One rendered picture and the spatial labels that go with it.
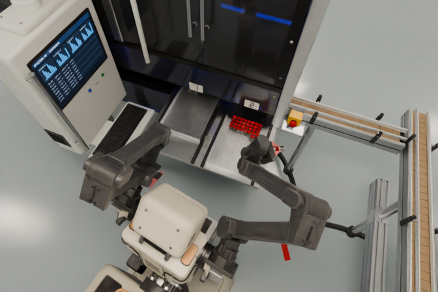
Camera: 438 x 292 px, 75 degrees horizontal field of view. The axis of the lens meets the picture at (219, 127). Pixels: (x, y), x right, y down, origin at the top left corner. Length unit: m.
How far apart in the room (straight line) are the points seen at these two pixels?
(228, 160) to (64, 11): 1.04
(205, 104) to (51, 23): 0.90
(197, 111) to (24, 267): 1.69
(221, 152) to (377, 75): 2.45
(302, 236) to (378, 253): 1.28
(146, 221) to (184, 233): 0.14
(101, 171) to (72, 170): 1.99
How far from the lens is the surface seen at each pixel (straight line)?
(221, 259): 1.08
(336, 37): 3.95
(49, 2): 1.43
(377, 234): 2.07
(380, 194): 2.18
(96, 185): 0.83
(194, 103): 1.79
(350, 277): 2.53
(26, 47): 1.34
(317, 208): 0.77
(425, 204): 1.80
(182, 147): 1.63
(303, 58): 1.33
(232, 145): 1.63
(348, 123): 1.81
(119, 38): 1.73
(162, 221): 0.97
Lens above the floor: 2.30
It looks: 57 degrees down
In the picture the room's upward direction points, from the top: 3 degrees clockwise
